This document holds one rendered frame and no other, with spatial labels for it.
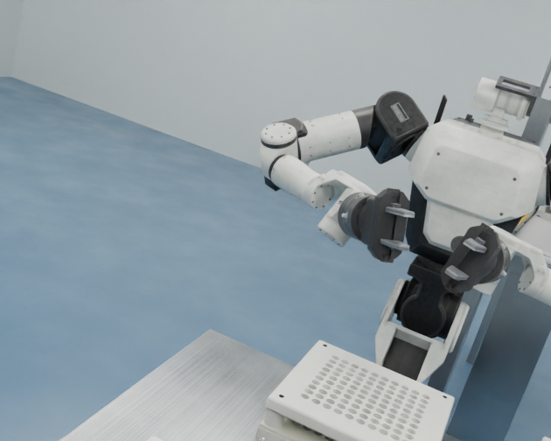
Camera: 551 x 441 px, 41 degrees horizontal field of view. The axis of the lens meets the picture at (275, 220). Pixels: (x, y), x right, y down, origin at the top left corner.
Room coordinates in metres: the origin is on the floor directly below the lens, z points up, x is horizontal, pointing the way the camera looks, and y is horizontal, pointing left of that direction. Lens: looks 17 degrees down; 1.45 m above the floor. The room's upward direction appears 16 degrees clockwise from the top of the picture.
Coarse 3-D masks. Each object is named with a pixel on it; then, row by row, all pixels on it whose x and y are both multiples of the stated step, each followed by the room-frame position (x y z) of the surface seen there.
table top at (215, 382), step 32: (192, 352) 1.13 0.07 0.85; (224, 352) 1.16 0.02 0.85; (256, 352) 1.19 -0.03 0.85; (160, 384) 1.00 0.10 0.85; (192, 384) 1.03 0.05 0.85; (224, 384) 1.05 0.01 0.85; (256, 384) 1.08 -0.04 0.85; (96, 416) 0.87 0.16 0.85; (128, 416) 0.89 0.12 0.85; (160, 416) 0.92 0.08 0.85; (192, 416) 0.94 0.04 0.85; (224, 416) 0.96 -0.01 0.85; (256, 416) 0.99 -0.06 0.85
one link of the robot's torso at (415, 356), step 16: (400, 288) 1.62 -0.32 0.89; (464, 304) 1.61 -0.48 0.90; (384, 320) 1.54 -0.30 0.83; (384, 336) 1.51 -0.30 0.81; (400, 336) 1.54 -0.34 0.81; (416, 336) 1.51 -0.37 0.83; (448, 336) 1.52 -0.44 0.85; (384, 352) 1.49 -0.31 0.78; (400, 352) 1.53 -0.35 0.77; (416, 352) 1.52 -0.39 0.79; (432, 352) 1.49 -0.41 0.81; (448, 352) 1.53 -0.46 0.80; (400, 368) 1.51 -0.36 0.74; (416, 368) 1.50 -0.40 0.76; (432, 368) 1.46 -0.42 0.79
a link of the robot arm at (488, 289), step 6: (456, 240) 1.32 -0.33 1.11; (450, 246) 1.32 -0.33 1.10; (456, 246) 1.31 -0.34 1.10; (510, 252) 1.31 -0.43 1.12; (510, 258) 1.28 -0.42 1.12; (492, 282) 1.30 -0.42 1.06; (498, 282) 1.32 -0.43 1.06; (474, 288) 1.31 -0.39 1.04; (480, 288) 1.31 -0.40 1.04; (486, 288) 1.31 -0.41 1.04; (492, 288) 1.31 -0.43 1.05; (486, 294) 1.31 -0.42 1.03
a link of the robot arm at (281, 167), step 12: (264, 156) 1.54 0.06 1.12; (276, 156) 1.52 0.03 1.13; (288, 156) 1.52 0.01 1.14; (264, 168) 1.53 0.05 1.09; (276, 168) 1.50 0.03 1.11; (288, 168) 1.48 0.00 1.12; (300, 168) 1.48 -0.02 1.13; (276, 180) 1.49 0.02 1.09; (288, 180) 1.47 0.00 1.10; (300, 180) 1.45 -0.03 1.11; (300, 192) 1.44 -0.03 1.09
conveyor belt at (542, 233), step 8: (536, 216) 2.90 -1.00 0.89; (528, 224) 2.71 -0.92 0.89; (536, 224) 2.75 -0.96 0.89; (544, 224) 2.79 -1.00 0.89; (520, 232) 2.54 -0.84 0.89; (528, 232) 2.57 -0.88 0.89; (536, 232) 2.61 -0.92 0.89; (544, 232) 2.65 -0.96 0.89; (528, 240) 2.45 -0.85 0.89; (536, 240) 2.49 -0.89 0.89; (544, 240) 2.52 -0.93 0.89; (544, 248) 2.39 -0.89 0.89; (520, 256) 2.39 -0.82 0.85; (544, 256) 2.35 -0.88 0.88
